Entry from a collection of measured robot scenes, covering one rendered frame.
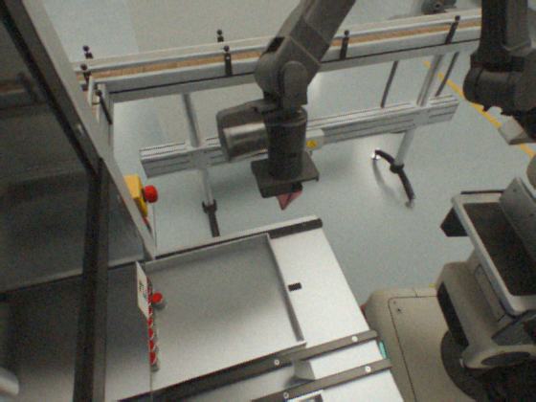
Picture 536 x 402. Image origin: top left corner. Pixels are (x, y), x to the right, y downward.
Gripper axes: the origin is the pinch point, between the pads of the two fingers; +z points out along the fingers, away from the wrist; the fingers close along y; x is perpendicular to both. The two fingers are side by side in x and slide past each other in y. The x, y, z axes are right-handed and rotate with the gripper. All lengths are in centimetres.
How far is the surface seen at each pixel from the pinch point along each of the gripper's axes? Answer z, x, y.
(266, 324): 20.2, 13.3, 6.8
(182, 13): 19, -144, 4
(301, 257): 20.2, 0.3, -5.2
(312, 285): 20.2, 7.7, -5.3
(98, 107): 15, -67, 39
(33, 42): -30.8, -4.0, 28.0
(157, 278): 20.4, -3.7, 27.0
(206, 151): 55, -85, 7
